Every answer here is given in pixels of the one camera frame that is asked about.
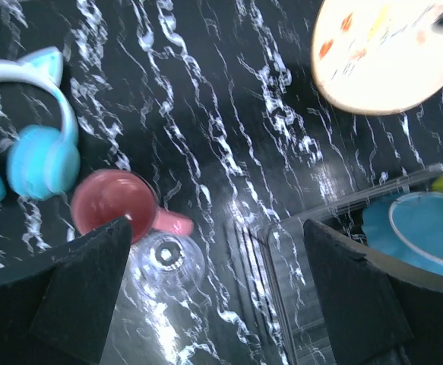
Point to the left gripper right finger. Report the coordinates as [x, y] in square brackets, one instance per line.
[377, 309]

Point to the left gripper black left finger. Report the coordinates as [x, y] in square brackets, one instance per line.
[56, 307]

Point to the wire dish rack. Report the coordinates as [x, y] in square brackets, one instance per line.
[277, 272]

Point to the teal scalloped plate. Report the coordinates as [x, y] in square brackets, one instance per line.
[408, 227]

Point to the pink cup brown lid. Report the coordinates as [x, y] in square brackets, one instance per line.
[106, 195]

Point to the orange floral plate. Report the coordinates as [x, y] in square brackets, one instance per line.
[377, 57]

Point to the clear glass cup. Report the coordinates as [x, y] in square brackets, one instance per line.
[164, 266]

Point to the teal cat-ear headphones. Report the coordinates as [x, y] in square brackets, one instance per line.
[44, 161]

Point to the black marble pattern mat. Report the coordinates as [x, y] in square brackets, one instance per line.
[213, 103]

